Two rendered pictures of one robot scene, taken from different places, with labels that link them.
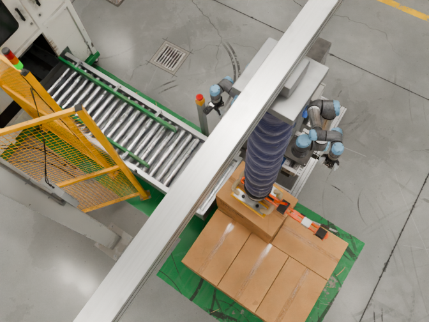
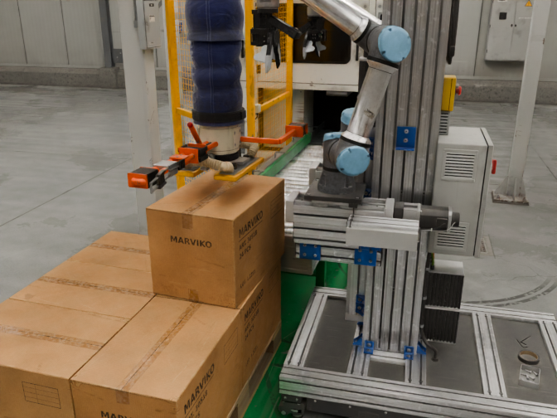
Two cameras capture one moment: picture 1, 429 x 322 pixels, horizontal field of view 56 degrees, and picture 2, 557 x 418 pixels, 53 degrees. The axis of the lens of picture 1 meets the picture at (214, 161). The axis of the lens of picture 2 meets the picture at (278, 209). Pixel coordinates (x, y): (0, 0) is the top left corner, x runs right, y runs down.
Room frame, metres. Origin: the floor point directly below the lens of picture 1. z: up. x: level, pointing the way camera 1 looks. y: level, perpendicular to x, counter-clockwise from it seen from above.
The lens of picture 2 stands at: (0.15, -2.59, 1.73)
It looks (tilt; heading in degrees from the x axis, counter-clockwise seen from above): 20 degrees down; 66
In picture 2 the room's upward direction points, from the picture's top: straight up
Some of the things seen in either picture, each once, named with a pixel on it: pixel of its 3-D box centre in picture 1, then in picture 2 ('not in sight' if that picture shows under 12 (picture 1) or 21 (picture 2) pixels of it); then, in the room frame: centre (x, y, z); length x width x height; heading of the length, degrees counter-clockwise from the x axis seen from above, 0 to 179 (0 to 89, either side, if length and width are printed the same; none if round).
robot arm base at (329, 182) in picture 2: (301, 147); (336, 177); (1.24, -0.75, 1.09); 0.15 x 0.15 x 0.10
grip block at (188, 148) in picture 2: (283, 206); (192, 153); (0.72, -0.50, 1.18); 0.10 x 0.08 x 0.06; 137
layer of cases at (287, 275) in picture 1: (263, 255); (138, 331); (0.46, -0.36, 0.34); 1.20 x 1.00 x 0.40; 49
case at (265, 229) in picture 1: (255, 202); (222, 232); (0.89, -0.32, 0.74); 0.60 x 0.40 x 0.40; 45
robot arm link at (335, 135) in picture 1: (334, 136); not in sight; (1.02, -0.82, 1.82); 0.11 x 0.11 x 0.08; 78
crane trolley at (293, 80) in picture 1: (281, 71); not in sight; (0.89, -0.32, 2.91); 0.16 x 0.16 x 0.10; 49
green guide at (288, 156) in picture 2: (85, 128); (281, 157); (1.93, 1.28, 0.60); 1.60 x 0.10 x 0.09; 49
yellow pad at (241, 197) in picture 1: (249, 201); (201, 160); (0.83, -0.25, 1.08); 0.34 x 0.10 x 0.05; 47
